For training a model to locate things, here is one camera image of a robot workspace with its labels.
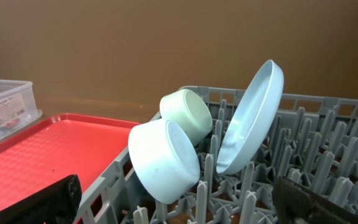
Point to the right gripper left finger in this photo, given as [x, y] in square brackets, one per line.
[58, 204]

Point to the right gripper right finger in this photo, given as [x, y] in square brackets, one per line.
[293, 201]

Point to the light blue plate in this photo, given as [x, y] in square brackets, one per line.
[252, 119]

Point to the light blue bowl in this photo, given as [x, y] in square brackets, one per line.
[164, 159]

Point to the mint green bowl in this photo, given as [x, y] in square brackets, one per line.
[189, 111]

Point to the grey dishwasher rack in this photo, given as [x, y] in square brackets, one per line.
[313, 141]

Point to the red serving tray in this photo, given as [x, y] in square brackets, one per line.
[63, 145]

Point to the clear plastic bin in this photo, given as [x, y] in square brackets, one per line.
[17, 101]

